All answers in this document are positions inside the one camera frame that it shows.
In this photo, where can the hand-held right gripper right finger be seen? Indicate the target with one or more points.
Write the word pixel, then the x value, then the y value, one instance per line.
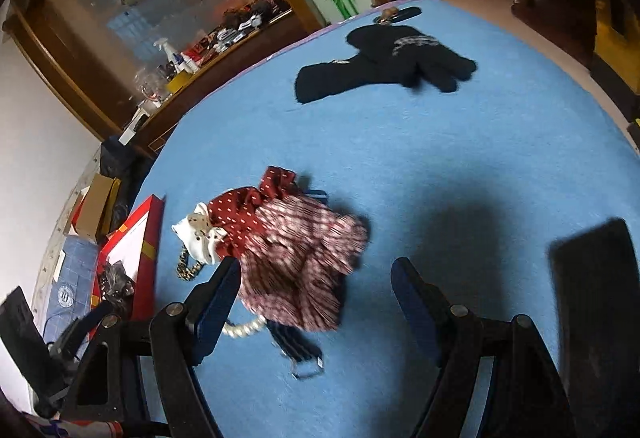
pixel 412 303

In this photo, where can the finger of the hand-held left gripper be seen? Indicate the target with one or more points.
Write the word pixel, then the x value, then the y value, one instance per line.
pixel 77 330

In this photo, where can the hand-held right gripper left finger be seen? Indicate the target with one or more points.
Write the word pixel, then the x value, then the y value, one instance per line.
pixel 220 308

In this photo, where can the white cherry print scrunchie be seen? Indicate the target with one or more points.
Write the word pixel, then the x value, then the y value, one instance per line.
pixel 200 238

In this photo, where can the dark striped belt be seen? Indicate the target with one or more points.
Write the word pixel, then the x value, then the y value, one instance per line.
pixel 295 348

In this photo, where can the red white striped scrunchie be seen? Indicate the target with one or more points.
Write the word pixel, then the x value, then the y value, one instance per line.
pixel 300 268

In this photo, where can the red box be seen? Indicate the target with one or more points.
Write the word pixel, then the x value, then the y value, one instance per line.
pixel 150 243

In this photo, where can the red polka dot scrunchie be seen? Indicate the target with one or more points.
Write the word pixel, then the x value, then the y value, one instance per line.
pixel 240 213

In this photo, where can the blue printed cloth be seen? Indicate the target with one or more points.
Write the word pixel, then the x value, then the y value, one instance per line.
pixel 70 268

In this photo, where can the red blue striped cloth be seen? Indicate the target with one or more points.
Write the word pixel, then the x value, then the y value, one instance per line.
pixel 75 428

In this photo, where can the cardboard box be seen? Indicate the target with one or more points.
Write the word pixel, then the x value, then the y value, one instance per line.
pixel 97 205

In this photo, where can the blue blanket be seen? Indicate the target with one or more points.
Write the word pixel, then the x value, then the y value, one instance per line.
pixel 450 143

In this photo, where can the black bag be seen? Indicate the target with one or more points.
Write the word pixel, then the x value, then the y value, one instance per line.
pixel 117 158

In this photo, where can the white flat box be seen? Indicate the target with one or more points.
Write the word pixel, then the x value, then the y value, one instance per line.
pixel 131 130

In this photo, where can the plain black glove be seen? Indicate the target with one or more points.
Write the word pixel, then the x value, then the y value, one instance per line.
pixel 407 77

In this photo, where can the yellow tape roll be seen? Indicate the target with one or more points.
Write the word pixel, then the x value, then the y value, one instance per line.
pixel 179 80

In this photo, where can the clear glass jar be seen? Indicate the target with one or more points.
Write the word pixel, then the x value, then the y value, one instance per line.
pixel 147 85

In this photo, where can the black knit cloth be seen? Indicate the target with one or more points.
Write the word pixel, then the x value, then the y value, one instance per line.
pixel 325 78

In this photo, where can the small white bottle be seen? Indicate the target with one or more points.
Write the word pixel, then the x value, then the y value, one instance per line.
pixel 187 63

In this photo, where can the black glove with white pattern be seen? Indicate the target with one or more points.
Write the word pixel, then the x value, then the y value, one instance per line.
pixel 385 43

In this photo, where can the white spray bottle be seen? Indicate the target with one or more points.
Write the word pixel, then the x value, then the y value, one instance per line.
pixel 167 50

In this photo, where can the wooden cabinet with glass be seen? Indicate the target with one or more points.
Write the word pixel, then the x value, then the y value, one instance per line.
pixel 60 68

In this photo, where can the pile of clutter on cabinet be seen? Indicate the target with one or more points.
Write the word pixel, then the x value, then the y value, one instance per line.
pixel 235 23

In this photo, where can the brown hair clip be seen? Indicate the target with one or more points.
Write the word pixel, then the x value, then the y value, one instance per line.
pixel 387 14

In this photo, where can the black hair clip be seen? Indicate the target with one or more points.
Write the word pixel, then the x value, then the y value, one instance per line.
pixel 410 12

